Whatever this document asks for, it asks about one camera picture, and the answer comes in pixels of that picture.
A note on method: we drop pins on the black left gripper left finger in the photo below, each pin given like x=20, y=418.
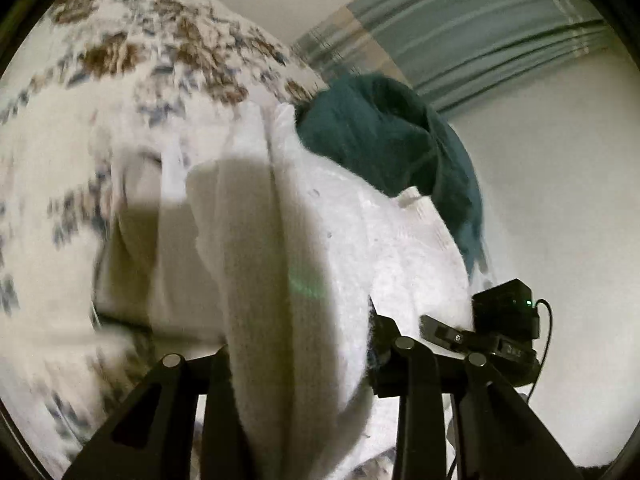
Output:
x=150, y=435

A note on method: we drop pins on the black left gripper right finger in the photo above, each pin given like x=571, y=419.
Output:
x=458, y=418

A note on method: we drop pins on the white fuzzy knit sweater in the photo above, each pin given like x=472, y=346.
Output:
x=280, y=254

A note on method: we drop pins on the dark green garment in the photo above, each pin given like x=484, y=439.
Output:
x=379, y=129

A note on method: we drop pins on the grey-blue striped curtain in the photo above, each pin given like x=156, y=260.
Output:
x=453, y=51

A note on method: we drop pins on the floral and checked bed blanket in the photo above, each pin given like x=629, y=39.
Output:
x=94, y=95

